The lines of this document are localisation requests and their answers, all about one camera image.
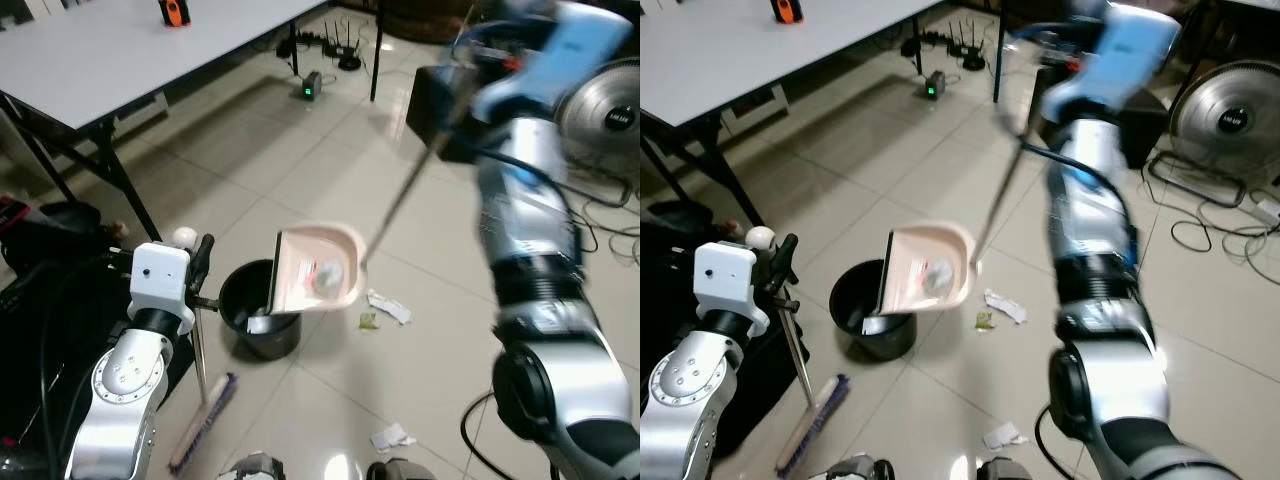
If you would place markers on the black bag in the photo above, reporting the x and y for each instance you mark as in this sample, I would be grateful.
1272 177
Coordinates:
665 260
40 290

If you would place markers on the black round waste bin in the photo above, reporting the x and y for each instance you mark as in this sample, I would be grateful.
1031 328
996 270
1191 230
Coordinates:
872 340
262 340

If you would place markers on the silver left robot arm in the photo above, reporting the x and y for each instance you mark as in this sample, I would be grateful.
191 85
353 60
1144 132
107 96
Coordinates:
685 385
118 385

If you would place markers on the white power strip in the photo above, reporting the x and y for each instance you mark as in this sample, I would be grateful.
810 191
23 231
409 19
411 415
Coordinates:
1266 208

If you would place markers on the silver floor fan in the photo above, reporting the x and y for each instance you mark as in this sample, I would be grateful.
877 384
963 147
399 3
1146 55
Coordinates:
605 115
1230 115

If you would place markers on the small box with green light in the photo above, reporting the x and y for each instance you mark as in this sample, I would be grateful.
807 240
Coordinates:
936 86
312 87

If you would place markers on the long crumpled white paper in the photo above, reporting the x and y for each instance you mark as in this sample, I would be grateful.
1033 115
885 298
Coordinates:
1005 306
390 307

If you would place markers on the black power strip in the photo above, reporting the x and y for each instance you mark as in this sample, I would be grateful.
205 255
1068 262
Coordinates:
305 42
925 42

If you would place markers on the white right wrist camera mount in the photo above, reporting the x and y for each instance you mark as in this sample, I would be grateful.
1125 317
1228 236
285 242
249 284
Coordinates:
1120 45
570 50

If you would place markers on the black box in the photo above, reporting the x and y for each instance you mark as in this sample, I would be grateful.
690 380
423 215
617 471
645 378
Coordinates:
440 110
1145 125

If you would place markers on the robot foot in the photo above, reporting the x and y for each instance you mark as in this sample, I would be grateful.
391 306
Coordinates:
400 470
860 468
1008 470
252 467

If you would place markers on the small crumpled white tissue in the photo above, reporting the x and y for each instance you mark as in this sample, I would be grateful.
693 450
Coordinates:
392 437
1004 435

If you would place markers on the small green wrapper scrap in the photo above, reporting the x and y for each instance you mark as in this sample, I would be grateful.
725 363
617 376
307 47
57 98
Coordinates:
368 320
985 320

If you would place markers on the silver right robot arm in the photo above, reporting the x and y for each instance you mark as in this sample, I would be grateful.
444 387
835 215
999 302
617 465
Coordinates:
1105 300
545 300

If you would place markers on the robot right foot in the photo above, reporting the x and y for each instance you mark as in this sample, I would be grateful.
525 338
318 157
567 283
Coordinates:
1008 470
400 470

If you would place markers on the white folding table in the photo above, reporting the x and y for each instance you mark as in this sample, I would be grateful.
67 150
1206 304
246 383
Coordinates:
740 45
120 50

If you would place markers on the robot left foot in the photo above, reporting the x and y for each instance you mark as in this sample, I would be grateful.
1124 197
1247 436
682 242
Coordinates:
860 468
252 467

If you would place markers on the orange and black device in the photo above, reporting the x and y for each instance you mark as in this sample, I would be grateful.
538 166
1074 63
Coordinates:
174 11
786 10

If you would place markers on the black router with antennas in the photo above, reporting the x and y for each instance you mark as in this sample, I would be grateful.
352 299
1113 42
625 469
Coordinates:
970 55
347 55

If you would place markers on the black metal table leg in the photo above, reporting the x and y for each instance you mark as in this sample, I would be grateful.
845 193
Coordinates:
377 50
999 50

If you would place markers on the crumpled white paper ball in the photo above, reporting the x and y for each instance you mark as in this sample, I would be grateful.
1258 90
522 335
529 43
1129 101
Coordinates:
327 277
938 279

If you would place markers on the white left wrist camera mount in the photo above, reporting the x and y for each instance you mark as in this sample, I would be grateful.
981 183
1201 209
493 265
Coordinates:
725 275
160 275

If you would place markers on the white paper scrap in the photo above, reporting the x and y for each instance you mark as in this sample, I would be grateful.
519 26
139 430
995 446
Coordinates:
878 323
260 323

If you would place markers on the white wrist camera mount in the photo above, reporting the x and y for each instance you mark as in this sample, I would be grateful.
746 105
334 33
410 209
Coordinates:
160 275
570 50
1120 45
725 275

